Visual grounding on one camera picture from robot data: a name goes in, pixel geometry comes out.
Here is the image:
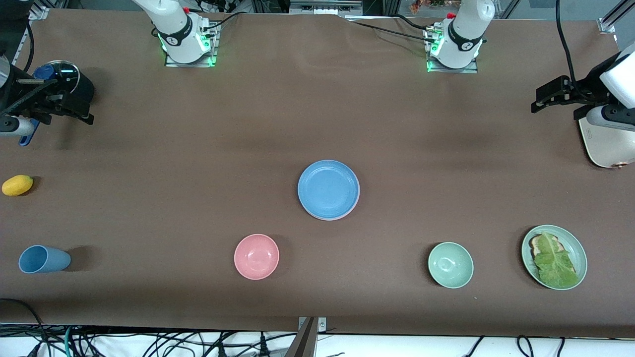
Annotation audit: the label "blue plate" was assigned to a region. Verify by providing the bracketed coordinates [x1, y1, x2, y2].
[298, 160, 360, 219]

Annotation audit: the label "pink plate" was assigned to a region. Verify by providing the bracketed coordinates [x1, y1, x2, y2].
[302, 196, 360, 222]

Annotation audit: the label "glass lid blue knob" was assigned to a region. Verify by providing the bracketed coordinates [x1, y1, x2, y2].
[33, 60, 80, 97]

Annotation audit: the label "cream toaster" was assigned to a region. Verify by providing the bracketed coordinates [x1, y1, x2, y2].
[585, 117, 635, 169]

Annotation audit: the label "yellow lemon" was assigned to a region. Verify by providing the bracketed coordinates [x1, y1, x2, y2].
[2, 175, 34, 196]

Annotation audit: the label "toasted bread slice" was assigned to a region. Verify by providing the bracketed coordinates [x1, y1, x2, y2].
[529, 235, 564, 258]

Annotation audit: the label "green plate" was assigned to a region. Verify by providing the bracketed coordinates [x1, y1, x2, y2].
[521, 225, 588, 291]

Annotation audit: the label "blue cup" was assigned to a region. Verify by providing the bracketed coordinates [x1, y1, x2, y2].
[19, 245, 71, 274]

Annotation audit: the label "orange pink flowers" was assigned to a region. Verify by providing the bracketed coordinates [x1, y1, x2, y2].
[409, 0, 462, 13]

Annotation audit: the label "green lettuce leaf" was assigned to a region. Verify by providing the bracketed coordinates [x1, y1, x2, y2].
[533, 231, 578, 289]

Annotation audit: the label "small green bowl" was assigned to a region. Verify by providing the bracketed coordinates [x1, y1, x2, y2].
[428, 242, 474, 289]

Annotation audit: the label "small pink bowl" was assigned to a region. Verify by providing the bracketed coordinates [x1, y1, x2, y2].
[234, 234, 280, 280]

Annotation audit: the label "grey metal box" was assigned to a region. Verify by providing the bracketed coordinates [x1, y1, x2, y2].
[289, 0, 363, 15]

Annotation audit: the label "black pot blue handle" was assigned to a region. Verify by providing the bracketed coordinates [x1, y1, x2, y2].
[19, 59, 95, 147]

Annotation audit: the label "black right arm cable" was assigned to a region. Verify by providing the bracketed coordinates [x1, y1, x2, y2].
[22, 22, 36, 75]

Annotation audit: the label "aluminium frame profile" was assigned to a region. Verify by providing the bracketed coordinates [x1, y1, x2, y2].
[598, 0, 635, 35]
[9, 5, 50, 81]

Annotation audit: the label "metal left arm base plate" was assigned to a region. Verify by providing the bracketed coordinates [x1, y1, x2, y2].
[427, 29, 478, 74]

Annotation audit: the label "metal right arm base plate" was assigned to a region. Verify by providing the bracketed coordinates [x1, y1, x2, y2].
[165, 22, 218, 67]

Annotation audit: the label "black base cable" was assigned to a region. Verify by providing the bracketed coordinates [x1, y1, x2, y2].
[347, 20, 433, 42]
[201, 11, 249, 31]
[392, 14, 438, 30]

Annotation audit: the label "small metal table bracket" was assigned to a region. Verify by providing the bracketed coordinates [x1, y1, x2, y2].
[298, 317, 327, 333]

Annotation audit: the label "dark brown post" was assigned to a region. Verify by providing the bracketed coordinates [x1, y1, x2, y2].
[285, 317, 318, 357]

